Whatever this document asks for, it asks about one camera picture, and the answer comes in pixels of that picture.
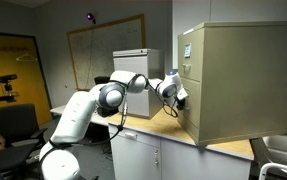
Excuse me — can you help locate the silver upper drawer handle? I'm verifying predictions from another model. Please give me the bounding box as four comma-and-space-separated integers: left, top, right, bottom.
181, 62, 193, 73

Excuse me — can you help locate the stainless steel sink unit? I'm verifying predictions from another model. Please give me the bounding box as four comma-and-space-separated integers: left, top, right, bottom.
248, 134, 287, 180

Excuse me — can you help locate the purple lit wall camera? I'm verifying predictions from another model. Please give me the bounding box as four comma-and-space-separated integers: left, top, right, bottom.
85, 12, 97, 25

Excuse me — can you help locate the silver cabinet door handle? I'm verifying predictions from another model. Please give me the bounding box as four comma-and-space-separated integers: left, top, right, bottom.
153, 149, 160, 165

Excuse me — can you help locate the white drawer label card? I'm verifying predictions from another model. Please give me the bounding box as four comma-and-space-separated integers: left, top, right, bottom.
183, 42, 193, 59

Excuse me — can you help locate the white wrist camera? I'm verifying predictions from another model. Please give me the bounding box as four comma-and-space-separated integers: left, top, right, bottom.
177, 87, 190, 101

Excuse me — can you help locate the black bar camera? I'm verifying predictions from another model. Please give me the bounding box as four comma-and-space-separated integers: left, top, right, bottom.
0, 73, 19, 85

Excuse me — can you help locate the thin hanging camera cable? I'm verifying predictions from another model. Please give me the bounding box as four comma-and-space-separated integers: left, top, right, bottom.
83, 23, 96, 90

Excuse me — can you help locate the beige metal file cabinet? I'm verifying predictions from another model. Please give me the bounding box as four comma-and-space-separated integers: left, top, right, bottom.
177, 20, 287, 147

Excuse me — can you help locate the wire clothes hanger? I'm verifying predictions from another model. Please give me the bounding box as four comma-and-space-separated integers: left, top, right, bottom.
14, 52, 39, 63

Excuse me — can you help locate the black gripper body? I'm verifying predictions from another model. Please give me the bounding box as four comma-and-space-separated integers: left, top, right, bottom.
175, 96, 189, 112

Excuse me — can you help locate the silver base cabinet drawer handle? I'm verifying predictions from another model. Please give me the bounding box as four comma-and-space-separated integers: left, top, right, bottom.
123, 131, 138, 140

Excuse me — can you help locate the white metal tube frame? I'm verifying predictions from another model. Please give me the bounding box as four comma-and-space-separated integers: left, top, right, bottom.
258, 161, 287, 180

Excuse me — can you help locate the wood framed whiteboard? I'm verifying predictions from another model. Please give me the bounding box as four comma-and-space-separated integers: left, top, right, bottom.
65, 13, 148, 92

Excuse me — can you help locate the black office chair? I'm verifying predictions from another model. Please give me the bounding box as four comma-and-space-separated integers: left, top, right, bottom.
0, 102, 49, 175

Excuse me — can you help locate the yellow door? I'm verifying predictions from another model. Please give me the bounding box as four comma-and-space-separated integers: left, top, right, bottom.
0, 30, 54, 135

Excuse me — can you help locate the black chair backrest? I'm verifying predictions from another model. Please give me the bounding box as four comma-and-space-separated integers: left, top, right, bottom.
93, 75, 112, 86

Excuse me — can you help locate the light grey small file cabinet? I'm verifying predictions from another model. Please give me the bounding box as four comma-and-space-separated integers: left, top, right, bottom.
112, 48, 166, 120

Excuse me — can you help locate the white base cabinet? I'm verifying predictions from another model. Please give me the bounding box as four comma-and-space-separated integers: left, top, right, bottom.
108, 123, 253, 180

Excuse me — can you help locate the wooden countertop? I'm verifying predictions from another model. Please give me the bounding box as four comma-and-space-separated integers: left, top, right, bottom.
107, 107, 255, 161

